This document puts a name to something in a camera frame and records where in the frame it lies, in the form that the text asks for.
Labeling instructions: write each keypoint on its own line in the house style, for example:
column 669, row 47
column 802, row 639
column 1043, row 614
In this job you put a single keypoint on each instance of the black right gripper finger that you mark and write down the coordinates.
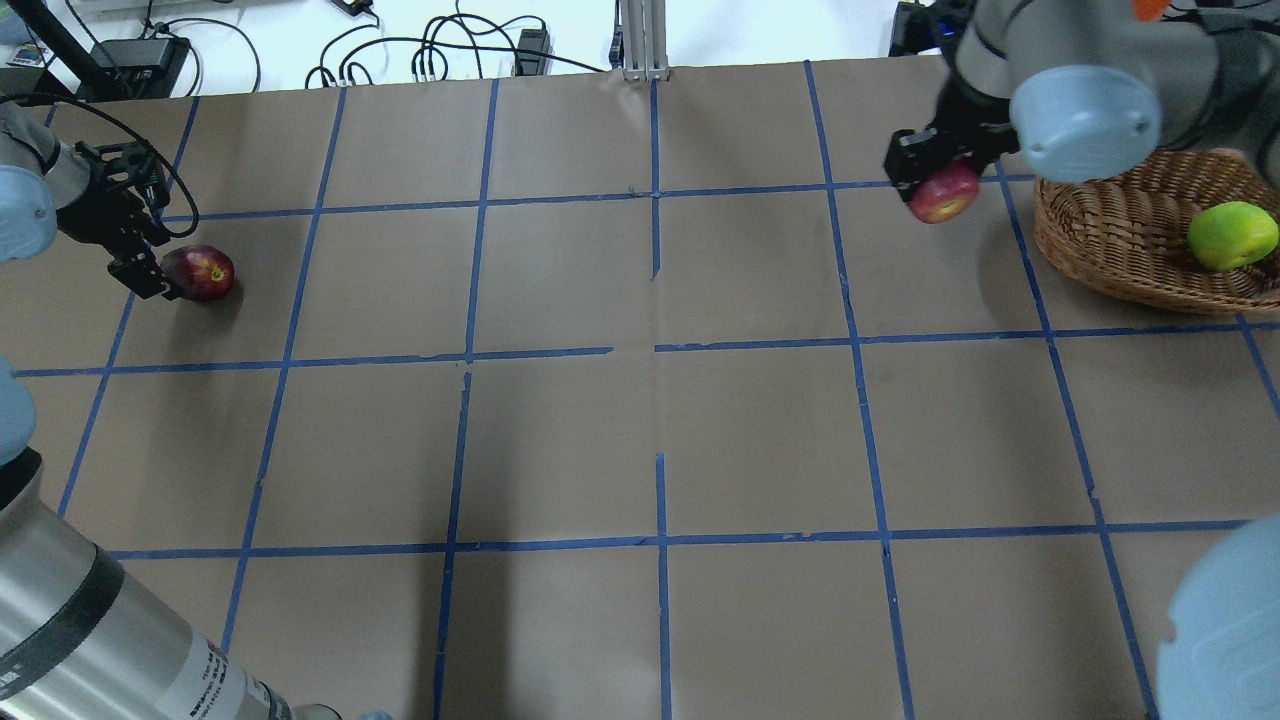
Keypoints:
column 911, row 158

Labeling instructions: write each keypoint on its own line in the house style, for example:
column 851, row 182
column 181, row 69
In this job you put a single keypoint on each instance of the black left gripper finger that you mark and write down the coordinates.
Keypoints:
column 141, row 273
column 148, row 181

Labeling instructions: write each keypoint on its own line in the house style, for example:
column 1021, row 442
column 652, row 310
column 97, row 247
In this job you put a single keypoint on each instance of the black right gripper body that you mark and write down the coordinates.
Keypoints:
column 972, row 128

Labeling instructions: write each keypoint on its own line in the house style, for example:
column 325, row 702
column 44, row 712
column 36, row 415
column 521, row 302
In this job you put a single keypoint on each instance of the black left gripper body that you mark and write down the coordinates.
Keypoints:
column 98, row 213

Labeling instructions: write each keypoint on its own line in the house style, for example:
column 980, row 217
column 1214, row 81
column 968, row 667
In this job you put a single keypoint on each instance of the red yellow apple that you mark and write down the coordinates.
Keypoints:
column 946, row 193

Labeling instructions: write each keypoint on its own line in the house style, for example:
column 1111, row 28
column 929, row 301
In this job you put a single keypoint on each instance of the dark red apple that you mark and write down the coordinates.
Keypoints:
column 199, row 273

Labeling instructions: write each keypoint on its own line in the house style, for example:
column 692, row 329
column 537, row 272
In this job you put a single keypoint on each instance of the green apple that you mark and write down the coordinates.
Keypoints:
column 1231, row 235

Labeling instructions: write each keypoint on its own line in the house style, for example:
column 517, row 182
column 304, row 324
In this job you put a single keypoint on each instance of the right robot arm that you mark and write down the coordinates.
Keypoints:
column 1085, row 90

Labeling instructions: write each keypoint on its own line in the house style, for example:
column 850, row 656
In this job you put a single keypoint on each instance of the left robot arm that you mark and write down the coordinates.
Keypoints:
column 82, row 637

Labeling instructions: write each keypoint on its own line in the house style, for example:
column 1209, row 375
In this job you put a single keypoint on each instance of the woven wicker basket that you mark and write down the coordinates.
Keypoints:
column 1126, row 236

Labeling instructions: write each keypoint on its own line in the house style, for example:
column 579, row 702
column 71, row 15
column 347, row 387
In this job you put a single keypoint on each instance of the black power adapter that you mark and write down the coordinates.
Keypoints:
column 142, row 68

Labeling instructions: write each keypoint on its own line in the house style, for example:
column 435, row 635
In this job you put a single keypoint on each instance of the aluminium frame post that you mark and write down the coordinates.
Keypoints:
column 644, row 47

